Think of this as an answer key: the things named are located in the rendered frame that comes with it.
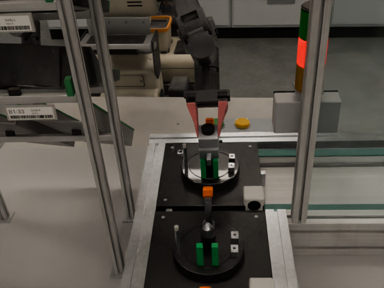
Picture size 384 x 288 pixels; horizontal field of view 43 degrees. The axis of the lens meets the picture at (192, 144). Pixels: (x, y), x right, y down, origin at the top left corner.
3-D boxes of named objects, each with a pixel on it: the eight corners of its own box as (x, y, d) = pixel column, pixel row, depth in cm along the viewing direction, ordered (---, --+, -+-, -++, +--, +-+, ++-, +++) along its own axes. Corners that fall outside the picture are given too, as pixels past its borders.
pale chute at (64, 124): (84, 142, 127) (86, 124, 128) (132, 146, 124) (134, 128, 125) (28, 118, 100) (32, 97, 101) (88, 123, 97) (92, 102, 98)
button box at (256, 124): (205, 136, 142) (204, 118, 138) (278, 135, 140) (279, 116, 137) (204, 150, 136) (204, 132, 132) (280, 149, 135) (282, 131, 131)
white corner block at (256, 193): (242, 198, 112) (243, 185, 109) (262, 198, 111) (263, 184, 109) (243, 212, 108) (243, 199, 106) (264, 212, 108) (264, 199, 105)
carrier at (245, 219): (155, 217, 108) (150, 174, 101) (264, 216, 107) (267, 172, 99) (142, 311, 89) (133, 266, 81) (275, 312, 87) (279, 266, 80)
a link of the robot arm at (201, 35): (212, 19, 114) (178, 32, 115) (206, -2, 103) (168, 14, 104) (230, 64, 112) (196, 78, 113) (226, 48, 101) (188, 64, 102)
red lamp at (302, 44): (294, 57, 89) (296, 31, 86) (322, 56, 88) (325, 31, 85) (298, 70, 85) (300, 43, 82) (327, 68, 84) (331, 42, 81)
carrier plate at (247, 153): (166, 149, 129) (165, 143, 128) (257, 148, 127) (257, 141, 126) (156, 212, 109) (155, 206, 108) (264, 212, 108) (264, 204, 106)
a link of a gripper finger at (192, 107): (219, 134, 105) (218, 92, 107) (186, 135, 106) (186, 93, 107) (220, 138, 112) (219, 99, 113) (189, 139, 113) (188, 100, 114)
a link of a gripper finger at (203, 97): (228, 134, 105) (227, 91, 106) (195, 135, 106) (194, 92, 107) (228, 138, 112) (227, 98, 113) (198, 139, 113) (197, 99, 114)
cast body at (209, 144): (200, 138, 115) (198, 117, 110) (219, 138, 115) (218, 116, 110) (199, 166, 110) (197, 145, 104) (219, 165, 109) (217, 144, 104)
